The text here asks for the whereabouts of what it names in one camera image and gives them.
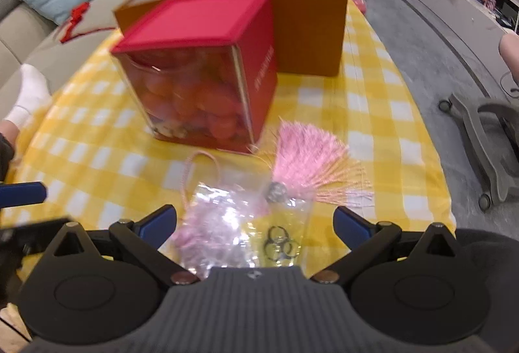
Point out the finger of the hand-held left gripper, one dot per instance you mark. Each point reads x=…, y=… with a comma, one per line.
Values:
x=20, y=194
x=28, y=239

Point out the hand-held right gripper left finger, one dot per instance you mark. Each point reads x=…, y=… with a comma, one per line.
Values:
x=156, y=225

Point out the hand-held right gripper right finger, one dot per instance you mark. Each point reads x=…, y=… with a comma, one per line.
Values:
x=350, y=225

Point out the clear plastic bag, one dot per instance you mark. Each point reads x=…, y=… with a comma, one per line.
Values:
x=227, y=215

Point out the pink tassel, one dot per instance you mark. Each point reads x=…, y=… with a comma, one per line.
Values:
x=312, y=158

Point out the orange cardboard box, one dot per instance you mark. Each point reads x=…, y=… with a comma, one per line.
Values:
x=308, y=33

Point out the black key rings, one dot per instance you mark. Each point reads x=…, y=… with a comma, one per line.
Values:
x=279, y=241

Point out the yellow checkered tablecloth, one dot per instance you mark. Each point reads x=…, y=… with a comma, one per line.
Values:
x=385, y=126

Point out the beige sofa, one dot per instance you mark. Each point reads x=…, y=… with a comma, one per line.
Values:
x=24, y=37

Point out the pink office chair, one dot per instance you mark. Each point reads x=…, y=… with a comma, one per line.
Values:
x=482, y=134

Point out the clear box with red lid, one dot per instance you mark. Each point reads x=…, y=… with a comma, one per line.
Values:
x=194, y=24

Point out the red ball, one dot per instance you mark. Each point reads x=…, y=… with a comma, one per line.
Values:
x=359, y=2

